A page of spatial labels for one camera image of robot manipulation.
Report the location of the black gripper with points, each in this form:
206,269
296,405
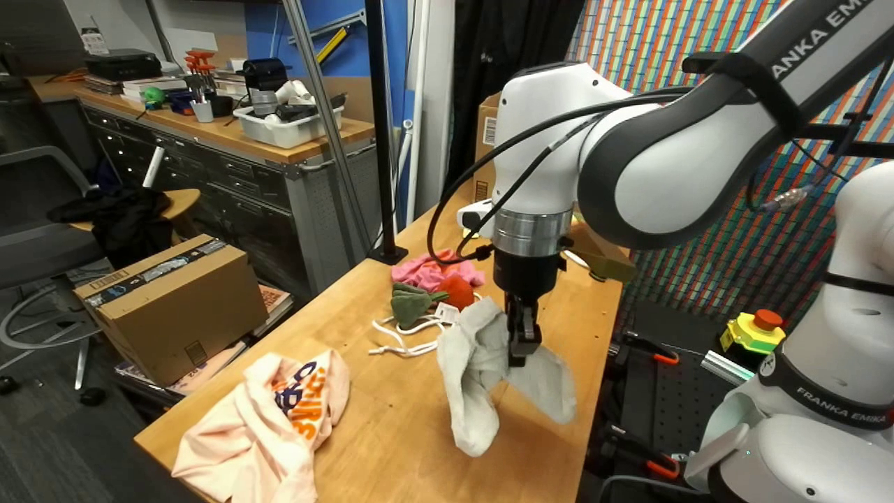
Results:
527,272

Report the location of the light grey cloth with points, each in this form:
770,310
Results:
470,392

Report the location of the peach shirt with orange print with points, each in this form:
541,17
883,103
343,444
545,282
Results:
241,436

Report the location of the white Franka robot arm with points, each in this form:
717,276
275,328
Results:
672,176

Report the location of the orange-red cloth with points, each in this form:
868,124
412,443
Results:
458,295

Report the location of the dark green cloth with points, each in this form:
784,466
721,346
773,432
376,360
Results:
410,304

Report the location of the pink cloth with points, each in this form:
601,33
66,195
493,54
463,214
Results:
422,272

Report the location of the yellow red emergency stop button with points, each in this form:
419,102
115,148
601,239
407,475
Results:
749,332

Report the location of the black upright pole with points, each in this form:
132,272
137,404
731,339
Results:
380,141

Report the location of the silver slanted pole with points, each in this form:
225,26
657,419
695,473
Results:
323,102

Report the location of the white plastic bin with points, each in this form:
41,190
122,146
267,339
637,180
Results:
280,128

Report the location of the wooden top workbench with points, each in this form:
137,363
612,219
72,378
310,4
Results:
234,186

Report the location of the cardboard box with black strip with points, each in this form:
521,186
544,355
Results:
176,317

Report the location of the yellow level tool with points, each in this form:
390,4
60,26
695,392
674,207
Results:
330,46

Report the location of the round wooden stool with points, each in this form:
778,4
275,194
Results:
186,198

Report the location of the black container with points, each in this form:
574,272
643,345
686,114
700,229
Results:
267,74

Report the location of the black bag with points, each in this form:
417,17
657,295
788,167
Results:
130,225

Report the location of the orange toy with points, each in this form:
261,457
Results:
200,60

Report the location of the green object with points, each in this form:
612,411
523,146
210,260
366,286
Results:
155,95

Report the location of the black flat device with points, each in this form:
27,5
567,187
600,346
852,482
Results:
122,64

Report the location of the grey office chair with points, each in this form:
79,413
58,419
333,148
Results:
37,247

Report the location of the black bar camera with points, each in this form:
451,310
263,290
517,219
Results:
708,63

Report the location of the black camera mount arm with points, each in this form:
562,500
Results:
868,146

